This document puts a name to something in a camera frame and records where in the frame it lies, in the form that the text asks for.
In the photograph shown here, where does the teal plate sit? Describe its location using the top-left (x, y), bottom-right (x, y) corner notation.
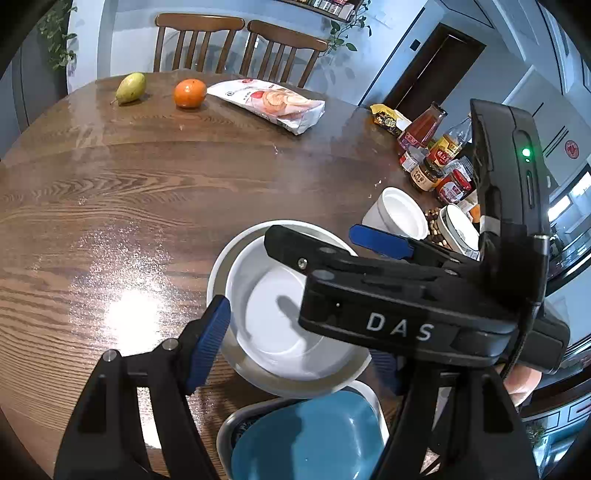
top-left (231, 390), bottom-right (386, 480)

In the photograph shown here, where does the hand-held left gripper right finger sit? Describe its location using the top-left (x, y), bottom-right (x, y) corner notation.
top-left (369, 351), bottom-right (541, 480)

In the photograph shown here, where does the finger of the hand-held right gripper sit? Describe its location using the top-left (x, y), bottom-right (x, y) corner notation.
top-left (349, 224), bottom-right (478, 267)
top-left (264, 224), bottom-right (365, 278)

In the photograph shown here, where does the dark wooden door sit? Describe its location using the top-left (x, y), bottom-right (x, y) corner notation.
top-left (383, 23), bottom-right (488, 112)

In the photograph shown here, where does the white snack bag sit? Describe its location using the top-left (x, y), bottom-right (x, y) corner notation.
top-left (206, 78), bottom-right (325, 136)

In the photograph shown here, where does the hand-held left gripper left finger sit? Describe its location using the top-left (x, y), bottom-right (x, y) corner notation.
top-left (54, 295), bottom-right (232, 480)

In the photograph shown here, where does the small red-label jar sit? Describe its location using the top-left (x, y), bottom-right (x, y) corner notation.
top-left (399, 150), bottom-right (428, 172)

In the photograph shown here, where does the medium white bowl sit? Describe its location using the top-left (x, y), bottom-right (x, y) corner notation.
top-left (225, 237), bottom-right (370, 381)

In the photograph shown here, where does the white cabinet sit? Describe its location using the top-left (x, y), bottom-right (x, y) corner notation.
top-left (503, 69), bottom-right (591, 185)

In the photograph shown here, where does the green pear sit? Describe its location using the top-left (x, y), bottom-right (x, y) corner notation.
top-left (111, 72), bottom-right (147, 107)

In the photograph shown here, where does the large grey-white bowl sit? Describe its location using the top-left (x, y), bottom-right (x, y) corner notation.
top-left (206, 220), bottom-right (372, 398)

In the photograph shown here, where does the orange persimmon fruit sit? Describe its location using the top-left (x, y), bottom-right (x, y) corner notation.
top-left (173, 78), bottom-right (208, 110)

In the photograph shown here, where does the yellow-capped vinegar bottle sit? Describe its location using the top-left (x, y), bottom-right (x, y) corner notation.
top-left (427, 113), bottom-right (474, 169)

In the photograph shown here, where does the row of spice bottles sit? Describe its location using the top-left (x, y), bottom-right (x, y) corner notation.
top-left (295, 0), bottom-right (361, 14)

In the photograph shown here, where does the small white ramekin bowl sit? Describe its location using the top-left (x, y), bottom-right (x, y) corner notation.
top-left (361, 186), bottom-right (430, 241)

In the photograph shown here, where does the red sauce bottle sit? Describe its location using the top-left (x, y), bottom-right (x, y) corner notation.
top-left (397, 102), bottom-right (448, 153)

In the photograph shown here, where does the blue patterned square plate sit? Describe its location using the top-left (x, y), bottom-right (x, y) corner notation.
top-left (216, 381), bottom-right (391, 480)

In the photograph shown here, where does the red-lidded jar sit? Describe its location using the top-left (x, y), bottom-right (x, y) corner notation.
top-left (435, 168), bottom-right (472, 204)

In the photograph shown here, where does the trailing vine plant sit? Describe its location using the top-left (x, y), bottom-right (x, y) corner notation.
top-left (328, 0), bottom-right (372, 54)

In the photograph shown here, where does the person's right hand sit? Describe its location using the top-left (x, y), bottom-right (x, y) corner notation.
top-left (503, 362), bottom-right (542, 407)

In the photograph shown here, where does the green hanging plant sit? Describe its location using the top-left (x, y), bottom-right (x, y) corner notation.
top-left (37, 0), bottom-right (79, 70)

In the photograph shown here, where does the yellow snack packet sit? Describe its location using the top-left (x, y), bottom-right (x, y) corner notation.
top-left (369, 104), bottom-right (411, 137)

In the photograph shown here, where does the white oval dish dark rim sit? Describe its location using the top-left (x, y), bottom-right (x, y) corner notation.
top-left (436, 203), bottom-right (481, 259)

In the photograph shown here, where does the wooden dining chair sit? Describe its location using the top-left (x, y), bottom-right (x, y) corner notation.
top-left (154, 13), bottom-right (245, 73)
top-left (240, 20), bottom-right (329, 88)

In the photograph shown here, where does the wooden wall shelf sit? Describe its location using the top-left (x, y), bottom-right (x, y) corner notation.
top-left (272, 0), bottom-right (365, 24)

